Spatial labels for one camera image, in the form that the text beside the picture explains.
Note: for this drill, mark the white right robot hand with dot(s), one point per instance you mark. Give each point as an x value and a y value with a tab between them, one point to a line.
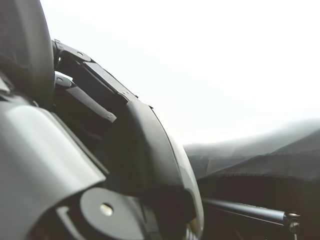
75	150

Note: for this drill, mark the dark metal rod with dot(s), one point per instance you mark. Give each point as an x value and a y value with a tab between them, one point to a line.
250	208

